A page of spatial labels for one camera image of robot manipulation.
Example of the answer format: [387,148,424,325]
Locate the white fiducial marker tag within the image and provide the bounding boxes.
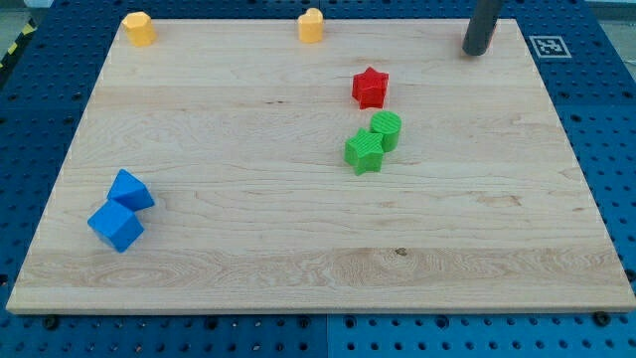
[530,35,571,59]

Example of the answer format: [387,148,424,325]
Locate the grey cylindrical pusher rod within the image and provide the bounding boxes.
[462,0,504,57]

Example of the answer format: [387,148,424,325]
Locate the yellow heart block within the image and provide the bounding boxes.
[297,8,324,44]

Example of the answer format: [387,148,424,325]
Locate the blue cube block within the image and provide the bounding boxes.
[87,200,144,253]

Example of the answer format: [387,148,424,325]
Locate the blue triangular prism block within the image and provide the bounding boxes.
[106,169,154,212]

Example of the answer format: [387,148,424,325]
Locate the light wooden board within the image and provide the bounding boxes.
[7,19,635,314]

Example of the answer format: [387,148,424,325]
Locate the black board stop screw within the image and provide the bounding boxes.
[42,315,60,331]
[592,311,612,327]

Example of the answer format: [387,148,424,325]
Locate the green star block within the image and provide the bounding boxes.
[344,128,385,175]

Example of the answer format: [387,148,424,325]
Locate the black board stop screw left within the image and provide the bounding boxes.
[42,315,60,331]

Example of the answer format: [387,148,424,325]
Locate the black board stop screw right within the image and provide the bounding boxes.
[592,311,612,327]

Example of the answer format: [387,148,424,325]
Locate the green cylinder block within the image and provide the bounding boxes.
[370,110,401,152]

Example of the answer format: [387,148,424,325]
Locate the yellow hexagon block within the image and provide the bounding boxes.
[121,11,157,47]

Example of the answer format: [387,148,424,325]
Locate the red star block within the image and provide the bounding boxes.
[352,67,390,109]

